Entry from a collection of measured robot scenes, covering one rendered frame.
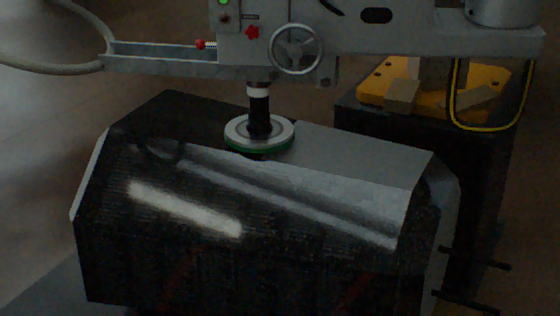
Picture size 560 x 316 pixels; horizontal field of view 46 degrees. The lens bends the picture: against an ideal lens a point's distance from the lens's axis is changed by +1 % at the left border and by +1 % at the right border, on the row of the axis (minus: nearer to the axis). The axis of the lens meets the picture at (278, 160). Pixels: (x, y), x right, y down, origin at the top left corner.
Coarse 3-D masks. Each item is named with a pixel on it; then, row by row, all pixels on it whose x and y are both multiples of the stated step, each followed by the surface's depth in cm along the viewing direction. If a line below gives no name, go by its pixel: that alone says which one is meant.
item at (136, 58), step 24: (120, 48) 199; (144, 48) 198; (168, 48) 197; (192, 48) 196; (216, 48) 196; (120, 72) 190; (144, 72) 190; (168, 72) 189; (192, 72) 188; (216, 72) 188; (240, 72) 187; (264, 72) 186; (312, 72) 185; (336, 72) 184
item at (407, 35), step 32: (320, 0) 168; (352, 0) 170; (384, 0) 169; (416, 0) 168; (320, 32) 175; (352, 32) 174; (384, 32) 173; (416, 32) 172; (448, 32) 173; (480, 32) 172; (512, 32) 171; (320, 64) 181
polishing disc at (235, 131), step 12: (240, 120) 207; (276, 120) 207; (288, 120) 207; (228, 132) 200; (240, 132) 200; (276, 132) 200; (288, 132) 200; (240, 144) 195; (252, 144) 194; (264, 144) 194; (276, 144) 195
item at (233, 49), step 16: (240, 0) 171; (256, 0) 171; (272, 0) 171; (288, 0) 171; (240, 16) 174; (272, 16) 173; (288, 16) 173; (224, 32) 176; (240, 32) 176; (272, 32) 175; (288, 32) 175; (224, 48) 178; (240, 48) 178; (256, 48) 178; (224, 64) 181; (240, 64) 180; (256, 64) 180; (288, 64) 180
